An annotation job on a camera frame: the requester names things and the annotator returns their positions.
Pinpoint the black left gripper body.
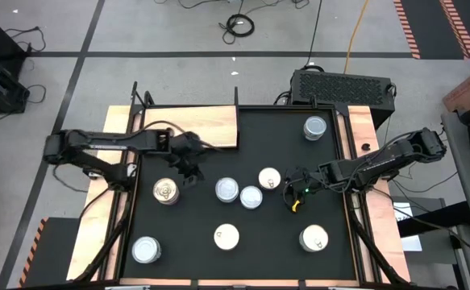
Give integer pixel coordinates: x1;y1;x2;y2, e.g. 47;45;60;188
164;130;206;167

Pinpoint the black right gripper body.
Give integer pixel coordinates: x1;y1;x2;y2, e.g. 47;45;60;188
294;165;325;193

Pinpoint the blue red pull-tab can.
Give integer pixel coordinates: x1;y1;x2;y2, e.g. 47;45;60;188
152;177;181;206
213;223;241;251
298;224;330;254
257;167;282;191

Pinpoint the green white tuna can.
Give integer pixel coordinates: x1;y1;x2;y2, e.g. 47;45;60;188
239;184;264;210
302;115;328;142
131;236;163;265
214;176;240;204

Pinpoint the light wooden shelf board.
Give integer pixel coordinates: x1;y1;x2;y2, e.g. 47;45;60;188
143;105;239;151

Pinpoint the black table mat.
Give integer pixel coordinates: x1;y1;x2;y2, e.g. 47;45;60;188
120;105;359;282

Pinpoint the black perforated computer case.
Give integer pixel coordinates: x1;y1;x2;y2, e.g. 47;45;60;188
289;68;397;124

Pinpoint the white paper sheet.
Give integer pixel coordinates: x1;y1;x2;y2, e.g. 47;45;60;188
393;201;424;253

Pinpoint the black metal beam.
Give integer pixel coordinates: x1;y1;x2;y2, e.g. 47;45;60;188
395;200;470;238

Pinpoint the grey side table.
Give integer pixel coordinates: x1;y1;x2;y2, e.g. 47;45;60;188
440;111;470;290

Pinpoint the black mat with orange stripes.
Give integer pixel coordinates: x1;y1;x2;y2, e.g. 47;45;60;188
18;216;81;289
393;0;470;61

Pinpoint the black metal shelf frame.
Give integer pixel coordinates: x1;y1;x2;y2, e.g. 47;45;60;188
131;80;242;152

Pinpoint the black aluminium rig frame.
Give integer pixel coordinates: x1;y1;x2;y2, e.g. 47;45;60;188
73;80;411;290

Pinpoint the coiled black floor cable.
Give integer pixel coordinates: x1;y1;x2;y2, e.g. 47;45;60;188
218;13;256;45

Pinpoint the thin black power cord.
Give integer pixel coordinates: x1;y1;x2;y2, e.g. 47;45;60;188
302;0;324;72

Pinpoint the orange power cord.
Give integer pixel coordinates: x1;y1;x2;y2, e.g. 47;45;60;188
343;0;371;75

